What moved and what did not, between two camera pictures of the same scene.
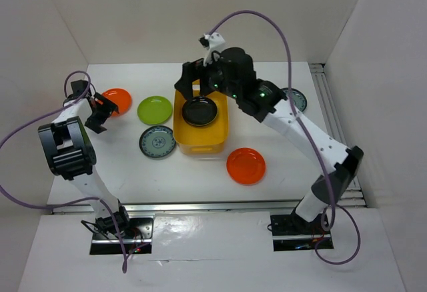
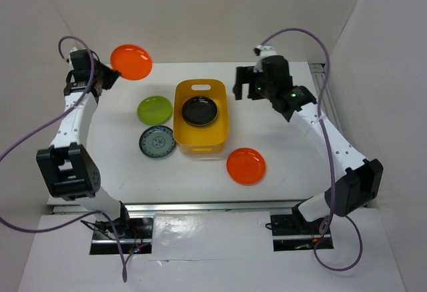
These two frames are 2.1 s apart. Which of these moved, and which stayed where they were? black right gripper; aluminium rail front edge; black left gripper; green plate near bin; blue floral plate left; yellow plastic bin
Moved: black left gripper; black right gripper
Stayed: blue floral plate left; green plate near bin; aluminium rail front edge; yellow plastic bin
